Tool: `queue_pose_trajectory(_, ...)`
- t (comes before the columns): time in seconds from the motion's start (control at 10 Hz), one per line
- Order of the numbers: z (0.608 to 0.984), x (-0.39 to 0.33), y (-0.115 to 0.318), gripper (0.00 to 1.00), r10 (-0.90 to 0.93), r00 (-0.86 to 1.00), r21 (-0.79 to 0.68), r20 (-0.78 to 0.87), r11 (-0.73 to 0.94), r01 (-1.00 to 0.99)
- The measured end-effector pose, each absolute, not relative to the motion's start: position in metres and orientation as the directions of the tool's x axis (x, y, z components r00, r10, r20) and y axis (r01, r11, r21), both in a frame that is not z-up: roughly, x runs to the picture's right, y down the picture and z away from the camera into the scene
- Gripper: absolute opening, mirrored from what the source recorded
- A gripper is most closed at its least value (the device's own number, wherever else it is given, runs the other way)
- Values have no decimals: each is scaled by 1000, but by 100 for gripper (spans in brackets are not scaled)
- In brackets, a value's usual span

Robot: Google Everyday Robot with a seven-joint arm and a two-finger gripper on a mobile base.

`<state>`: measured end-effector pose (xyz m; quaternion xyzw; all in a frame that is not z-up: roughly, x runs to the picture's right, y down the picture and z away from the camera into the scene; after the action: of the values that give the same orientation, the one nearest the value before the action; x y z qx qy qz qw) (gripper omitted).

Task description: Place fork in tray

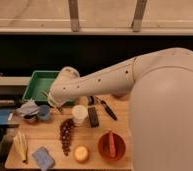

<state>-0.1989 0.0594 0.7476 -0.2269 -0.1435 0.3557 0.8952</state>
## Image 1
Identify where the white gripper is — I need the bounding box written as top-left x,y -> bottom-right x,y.
47,86 -> 69,107

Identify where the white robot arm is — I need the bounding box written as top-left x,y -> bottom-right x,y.
48,48 -> 193,171

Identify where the green plastic tray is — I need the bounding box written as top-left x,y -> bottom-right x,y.
22,69 -> 77,107

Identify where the white paper cup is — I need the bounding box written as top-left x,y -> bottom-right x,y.
71,105 -> 88,126

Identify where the blue cup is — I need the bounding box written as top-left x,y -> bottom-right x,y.
37,105 -> 51,121

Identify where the grey crumpled cloth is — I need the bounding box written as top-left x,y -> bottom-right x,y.
16,100 -> 39,116

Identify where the bunch of dark grapes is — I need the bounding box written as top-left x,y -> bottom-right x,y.
60,118 -> 74,156

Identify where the black rectangular block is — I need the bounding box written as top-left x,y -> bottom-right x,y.
88,107 -> 99,127

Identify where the blue object at left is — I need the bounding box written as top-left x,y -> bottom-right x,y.
0,107 -> 21,127

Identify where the yellow whisk brush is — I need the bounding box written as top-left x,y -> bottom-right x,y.
13,132 -> 27,163

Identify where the orange carrot toy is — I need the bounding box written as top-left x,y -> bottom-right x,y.
109,131 -> 116,158

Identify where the blue sponge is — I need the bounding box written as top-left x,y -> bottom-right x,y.
32,147 -> 55,171

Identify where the red bowl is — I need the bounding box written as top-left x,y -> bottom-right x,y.
98,131 -> 126,162

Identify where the black handled utensil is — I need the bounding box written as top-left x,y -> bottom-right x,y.
94,96 -> 117,120

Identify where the left metal frame post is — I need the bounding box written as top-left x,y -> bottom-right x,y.
68,0 -> 80,32

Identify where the metal frame post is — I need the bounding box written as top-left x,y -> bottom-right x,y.
131,0 -> 147,32
68,0 -> 80,32

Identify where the right metal frame post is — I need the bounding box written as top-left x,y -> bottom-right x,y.
131,0 -> 147,32

